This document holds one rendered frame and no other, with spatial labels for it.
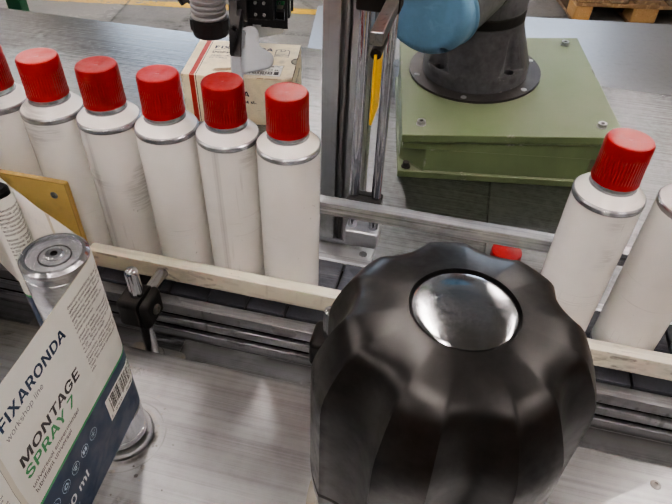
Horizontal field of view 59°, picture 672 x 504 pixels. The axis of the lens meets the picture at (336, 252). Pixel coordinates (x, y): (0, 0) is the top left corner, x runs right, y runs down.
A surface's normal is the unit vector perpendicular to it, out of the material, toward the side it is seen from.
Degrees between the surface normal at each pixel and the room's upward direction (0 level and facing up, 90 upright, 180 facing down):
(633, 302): 90
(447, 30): 101
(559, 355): 20
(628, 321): 90
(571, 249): 90
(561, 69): 4
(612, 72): 0
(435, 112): 4
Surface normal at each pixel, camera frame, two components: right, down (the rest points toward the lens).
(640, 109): 0.03, -0.74
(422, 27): -0.55, 0.68
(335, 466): -0.46, 0.58
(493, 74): 0.16, 0.44
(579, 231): -0.73, 0.44
